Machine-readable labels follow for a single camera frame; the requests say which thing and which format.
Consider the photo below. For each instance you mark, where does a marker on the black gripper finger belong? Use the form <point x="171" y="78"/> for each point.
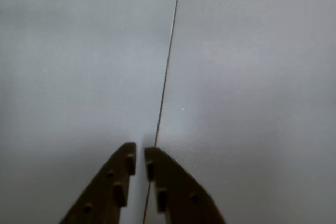
<point x="181" y="195"/>
<point x="105" y="190"/>

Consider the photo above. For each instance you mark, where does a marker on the grey table mat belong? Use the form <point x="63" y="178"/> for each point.
<point x="249" y="77"/>
<point x="78" y="64"/>

